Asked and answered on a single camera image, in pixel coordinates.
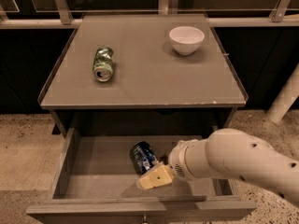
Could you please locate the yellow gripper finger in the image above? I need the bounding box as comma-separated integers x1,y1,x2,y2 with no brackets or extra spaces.
136,161,174,190

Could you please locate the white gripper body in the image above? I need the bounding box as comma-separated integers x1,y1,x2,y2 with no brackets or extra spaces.
168,140,194,181

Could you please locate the blue pepsi can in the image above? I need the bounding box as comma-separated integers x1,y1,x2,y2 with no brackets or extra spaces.
131,141,159,175

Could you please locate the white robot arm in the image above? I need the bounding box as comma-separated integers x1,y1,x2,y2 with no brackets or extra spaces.
136,128,299,206

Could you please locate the open grey top drawer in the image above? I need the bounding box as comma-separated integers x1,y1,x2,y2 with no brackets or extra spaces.
27,128,256,224

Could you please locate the crushed green soda can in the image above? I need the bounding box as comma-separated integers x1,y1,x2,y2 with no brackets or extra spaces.
93,47,114,82

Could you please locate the white ceramic bowl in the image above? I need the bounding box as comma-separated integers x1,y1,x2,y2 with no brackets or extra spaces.
169,26,205,55

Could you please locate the metal drawer handle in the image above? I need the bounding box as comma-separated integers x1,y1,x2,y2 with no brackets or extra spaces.
142,214,149,224

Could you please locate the metal railing frame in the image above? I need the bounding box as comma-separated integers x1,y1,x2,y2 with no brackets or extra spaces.
0,0,299,29

